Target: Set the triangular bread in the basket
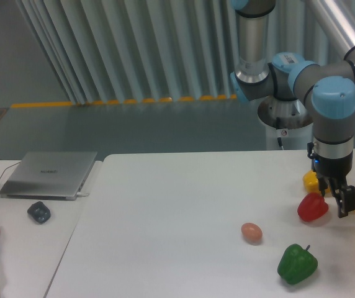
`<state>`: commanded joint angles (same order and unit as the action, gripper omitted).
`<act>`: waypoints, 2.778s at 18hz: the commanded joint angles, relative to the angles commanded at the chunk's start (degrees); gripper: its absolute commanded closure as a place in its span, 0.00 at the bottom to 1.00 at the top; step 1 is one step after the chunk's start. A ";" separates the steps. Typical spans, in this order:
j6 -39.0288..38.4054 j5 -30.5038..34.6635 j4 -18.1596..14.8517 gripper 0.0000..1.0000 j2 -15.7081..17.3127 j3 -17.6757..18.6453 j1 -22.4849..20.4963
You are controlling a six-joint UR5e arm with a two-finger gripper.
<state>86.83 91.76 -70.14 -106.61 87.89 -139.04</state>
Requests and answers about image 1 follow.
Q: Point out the red bell pepper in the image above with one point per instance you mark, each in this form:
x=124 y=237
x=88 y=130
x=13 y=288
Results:
x=312 y=207

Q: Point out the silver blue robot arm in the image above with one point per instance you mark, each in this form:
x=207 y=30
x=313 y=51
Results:
x=326 y=92

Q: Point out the yellow bell pepper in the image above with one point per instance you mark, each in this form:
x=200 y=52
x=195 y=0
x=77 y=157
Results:
x=310 y=182

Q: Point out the green bell pepper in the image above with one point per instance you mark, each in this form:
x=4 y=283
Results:
x=296 y=264

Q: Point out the brown egg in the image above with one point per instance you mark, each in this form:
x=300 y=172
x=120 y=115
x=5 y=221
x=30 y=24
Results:
x=251 y=232

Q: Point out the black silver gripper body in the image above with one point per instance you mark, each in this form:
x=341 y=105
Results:
x=331 y=160

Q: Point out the silver laptop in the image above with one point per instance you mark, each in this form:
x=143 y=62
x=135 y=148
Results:
x=54 y=175

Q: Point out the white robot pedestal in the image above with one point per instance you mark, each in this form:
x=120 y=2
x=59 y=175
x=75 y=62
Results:
x=288 y=125

